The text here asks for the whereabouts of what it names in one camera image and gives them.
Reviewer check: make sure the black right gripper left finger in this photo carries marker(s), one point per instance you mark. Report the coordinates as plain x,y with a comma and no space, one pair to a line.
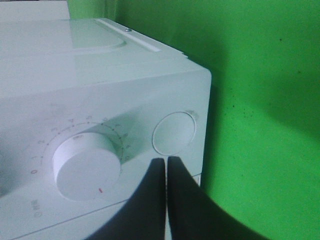
143,217

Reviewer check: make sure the round white door button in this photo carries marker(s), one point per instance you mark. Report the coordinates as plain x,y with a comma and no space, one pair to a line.
173,133

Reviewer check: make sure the white round knob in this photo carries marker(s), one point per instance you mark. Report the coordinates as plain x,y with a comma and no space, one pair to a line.
85,166

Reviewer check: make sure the white microwave oven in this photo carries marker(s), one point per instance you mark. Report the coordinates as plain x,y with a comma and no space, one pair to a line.
60,77

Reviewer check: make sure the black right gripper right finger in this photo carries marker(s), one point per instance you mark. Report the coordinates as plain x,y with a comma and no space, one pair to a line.
193,215

